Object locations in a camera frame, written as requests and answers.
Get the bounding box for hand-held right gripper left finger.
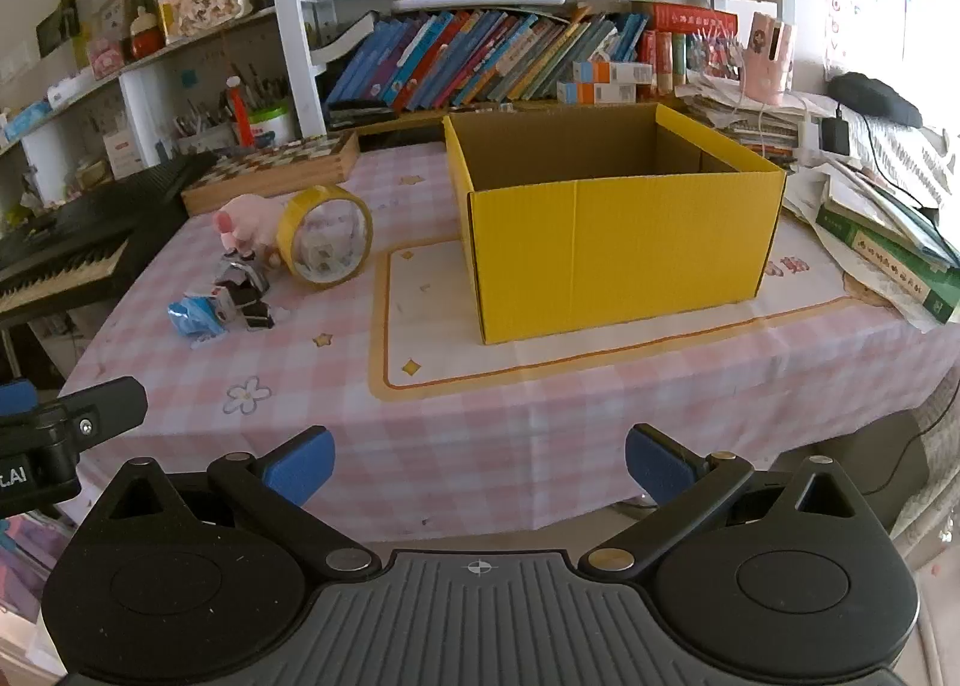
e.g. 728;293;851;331
97;426;383;578

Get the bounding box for blue and white packet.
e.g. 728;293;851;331
166;292;230;342

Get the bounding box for yellow tape roll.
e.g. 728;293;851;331
276;185;374;290

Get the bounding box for pink plush pig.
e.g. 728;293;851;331
214;195;290;267

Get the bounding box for stack of papers and booklets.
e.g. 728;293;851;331
679;82;807;166

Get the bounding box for black electronic keyboard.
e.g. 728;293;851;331
0;154;218;327

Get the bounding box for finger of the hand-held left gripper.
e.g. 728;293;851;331
0;380;37;421
56;377;147;451

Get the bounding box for black power cable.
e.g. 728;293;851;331
855;109;946;215

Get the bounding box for orange and white carton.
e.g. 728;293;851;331
556;82;638;106
574;60;653;86

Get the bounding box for thick green book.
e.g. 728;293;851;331
816;206;960;323

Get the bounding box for large black binder clip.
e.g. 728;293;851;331
214;255;271;297

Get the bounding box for black cloth bundle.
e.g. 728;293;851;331
829;73;923;128

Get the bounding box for red round jar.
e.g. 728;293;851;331
127;7;166;61

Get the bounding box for row of colourful books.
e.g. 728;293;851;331
326;4;740;112

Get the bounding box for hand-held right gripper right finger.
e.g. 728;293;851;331
589;423;863;574

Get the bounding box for yellow cardboard box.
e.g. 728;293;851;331
442;103;787;346

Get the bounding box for wooden chess board box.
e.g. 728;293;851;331
182;131;361;216

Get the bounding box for pink pen holder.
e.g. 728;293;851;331
746;11;796;106

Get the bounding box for white bar lamp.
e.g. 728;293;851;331
390;0;565;8

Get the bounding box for white wooden bookshelf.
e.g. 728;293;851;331
0;0;796;207

